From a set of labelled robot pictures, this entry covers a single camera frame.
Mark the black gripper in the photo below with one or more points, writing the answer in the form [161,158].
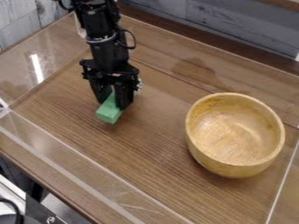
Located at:
[109,69]

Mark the green rectangular block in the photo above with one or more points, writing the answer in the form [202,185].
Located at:
[109,112]

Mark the brown wooden bowl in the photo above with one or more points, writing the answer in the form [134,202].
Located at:
[235,134]

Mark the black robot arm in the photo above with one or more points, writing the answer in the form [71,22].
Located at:
[99,17]

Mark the clear acrylic corner bracket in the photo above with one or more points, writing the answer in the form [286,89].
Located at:
[79,29]

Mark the clear acrylic tray wall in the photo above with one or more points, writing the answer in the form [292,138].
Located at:
[115,171]

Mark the black metal bracket with screw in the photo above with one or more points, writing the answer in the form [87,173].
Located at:
[39,212]

